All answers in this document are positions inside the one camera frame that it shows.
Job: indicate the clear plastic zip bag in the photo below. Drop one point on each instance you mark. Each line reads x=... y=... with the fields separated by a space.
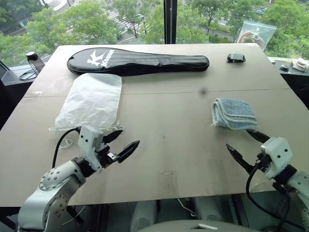
x=257 y=35

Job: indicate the black racket cover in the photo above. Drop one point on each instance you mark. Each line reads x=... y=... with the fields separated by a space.
x=137 y=62

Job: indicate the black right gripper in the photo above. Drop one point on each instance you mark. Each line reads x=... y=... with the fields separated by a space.
x=262 y=161

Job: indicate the small black round object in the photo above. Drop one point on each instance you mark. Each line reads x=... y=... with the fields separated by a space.
x=284 y=67

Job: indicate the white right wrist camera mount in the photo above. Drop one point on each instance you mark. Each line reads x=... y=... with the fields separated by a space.
x=277 y=155

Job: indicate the grey rounded robot body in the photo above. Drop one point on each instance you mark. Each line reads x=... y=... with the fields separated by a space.
x=193 y=226

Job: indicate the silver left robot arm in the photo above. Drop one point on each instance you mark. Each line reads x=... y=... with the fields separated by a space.
x=51 y=191

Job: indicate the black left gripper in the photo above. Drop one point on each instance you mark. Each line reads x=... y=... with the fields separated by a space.
x=106 y=155

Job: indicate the rolled beige cloth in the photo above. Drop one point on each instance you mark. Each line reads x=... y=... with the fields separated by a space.
x=300 y=64

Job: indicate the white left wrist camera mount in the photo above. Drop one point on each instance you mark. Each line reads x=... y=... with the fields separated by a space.
x=89 y=142

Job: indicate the black window frame post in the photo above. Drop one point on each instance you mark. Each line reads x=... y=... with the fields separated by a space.
x=170 y=21

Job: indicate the dark bottle with lid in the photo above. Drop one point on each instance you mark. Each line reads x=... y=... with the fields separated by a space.
x=33 y=58

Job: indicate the blue folded towel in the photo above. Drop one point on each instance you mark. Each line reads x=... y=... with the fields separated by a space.
x=233 y=113

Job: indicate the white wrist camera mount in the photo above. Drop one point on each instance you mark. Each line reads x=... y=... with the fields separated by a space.
x=89 y=142
x=277 y=155

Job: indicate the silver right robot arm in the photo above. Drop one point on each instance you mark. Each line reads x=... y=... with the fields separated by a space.
x=295 y=187

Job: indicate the small black white device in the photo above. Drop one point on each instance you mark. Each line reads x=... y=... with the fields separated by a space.
x=236 y=58

